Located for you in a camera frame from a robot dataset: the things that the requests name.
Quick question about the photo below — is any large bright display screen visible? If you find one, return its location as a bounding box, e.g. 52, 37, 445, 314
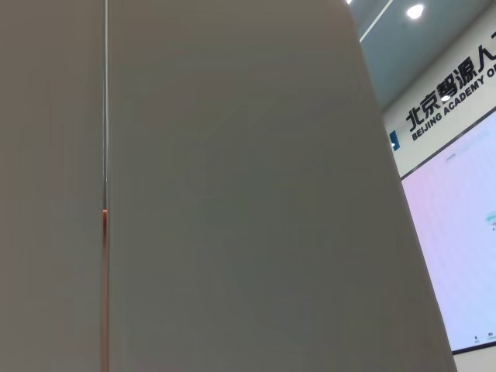
400, 111, 496, 356

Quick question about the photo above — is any black wall sign lettering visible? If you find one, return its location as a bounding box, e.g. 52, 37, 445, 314
404, 49, 496, 143

